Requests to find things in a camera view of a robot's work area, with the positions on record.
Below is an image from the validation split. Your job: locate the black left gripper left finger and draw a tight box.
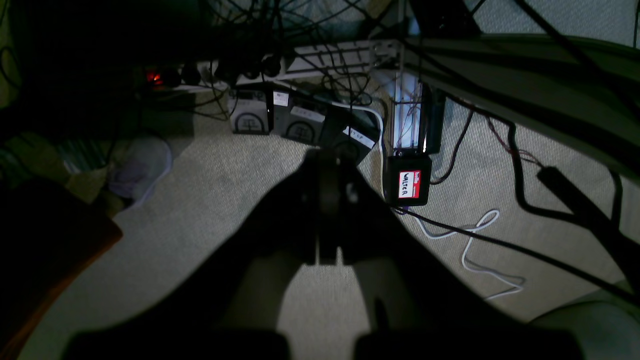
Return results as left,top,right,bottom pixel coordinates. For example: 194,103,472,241
65,149,330,360

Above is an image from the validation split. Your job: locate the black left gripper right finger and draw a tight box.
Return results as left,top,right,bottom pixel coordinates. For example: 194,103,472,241
320,150,583,360

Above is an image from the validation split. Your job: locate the black labelled power adapter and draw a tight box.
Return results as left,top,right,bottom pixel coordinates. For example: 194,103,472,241
385,156,432,207

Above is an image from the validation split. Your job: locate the grey cardboard box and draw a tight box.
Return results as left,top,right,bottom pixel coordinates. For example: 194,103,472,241
227,89,272,136

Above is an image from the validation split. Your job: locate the white power strip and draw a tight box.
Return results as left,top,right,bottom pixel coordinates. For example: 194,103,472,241
142,39,402,93

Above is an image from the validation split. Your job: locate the white cable on floor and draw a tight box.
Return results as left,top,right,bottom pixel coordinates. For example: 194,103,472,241
330,102,526,301

